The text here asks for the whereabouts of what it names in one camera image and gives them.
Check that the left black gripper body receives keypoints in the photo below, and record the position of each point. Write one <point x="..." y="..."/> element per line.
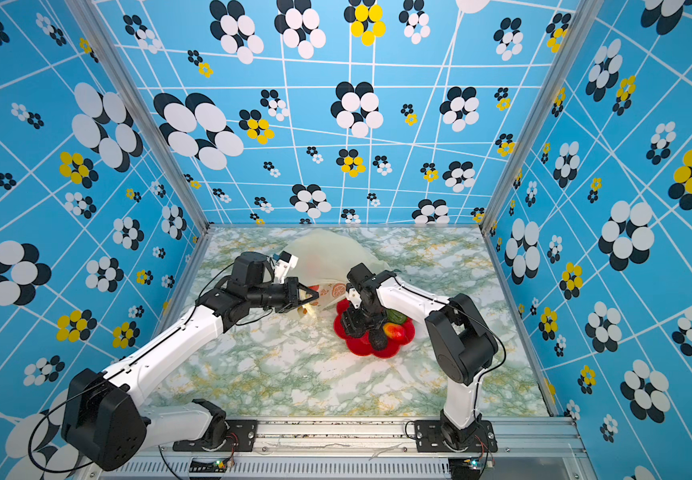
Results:
<point x="283" y="297"/>

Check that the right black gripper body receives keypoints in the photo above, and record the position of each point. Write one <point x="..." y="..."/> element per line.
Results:
<point x="362" y="318"/>

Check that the translucent cream plastic bag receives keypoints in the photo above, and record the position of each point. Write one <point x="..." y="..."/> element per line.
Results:
<point x="324" y="260"/>

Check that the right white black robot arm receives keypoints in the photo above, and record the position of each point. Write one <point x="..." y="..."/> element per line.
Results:
<point x="463" y="344"/>

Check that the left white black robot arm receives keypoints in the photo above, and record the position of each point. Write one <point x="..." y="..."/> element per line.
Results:
<point x="104" y="417"/>

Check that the green fruit in plate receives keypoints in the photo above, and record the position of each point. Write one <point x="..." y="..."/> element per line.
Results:
<point x="396" y="317"/>

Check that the red flower-shaped plate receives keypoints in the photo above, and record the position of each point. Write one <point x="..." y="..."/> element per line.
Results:
<point x="360" y="345"/>

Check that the red yellow mango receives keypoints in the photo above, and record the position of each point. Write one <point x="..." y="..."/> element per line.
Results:
<point x="395" y="332"/>

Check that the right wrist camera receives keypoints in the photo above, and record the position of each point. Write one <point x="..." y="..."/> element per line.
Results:
<point x="354" y="298"/>

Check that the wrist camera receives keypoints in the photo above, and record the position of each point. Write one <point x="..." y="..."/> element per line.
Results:
<point x="354" y="298"/>
<point x="282" y="264"/>

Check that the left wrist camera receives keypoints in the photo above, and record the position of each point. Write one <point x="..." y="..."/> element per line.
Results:
<point x="282" y="264"/>

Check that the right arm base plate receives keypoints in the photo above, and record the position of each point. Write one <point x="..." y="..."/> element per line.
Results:
<point x="437" y="436"/>

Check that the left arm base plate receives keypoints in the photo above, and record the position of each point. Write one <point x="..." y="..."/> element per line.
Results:
<point x="233" y="435"/>

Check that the left aluminium corner post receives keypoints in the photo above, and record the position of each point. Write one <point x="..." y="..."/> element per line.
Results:
<point x="120" y="76"/>

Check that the aluminium corner post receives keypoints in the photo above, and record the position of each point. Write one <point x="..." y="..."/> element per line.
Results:
<point x="120" y="76"/>
<point x="582" y="22"/>

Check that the aluminium front rail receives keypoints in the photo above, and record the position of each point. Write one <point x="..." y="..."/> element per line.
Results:
<point x="371" y="448"/>

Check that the right aluminium corner post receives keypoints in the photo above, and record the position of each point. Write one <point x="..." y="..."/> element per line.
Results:
<point x="582" y="22"/>

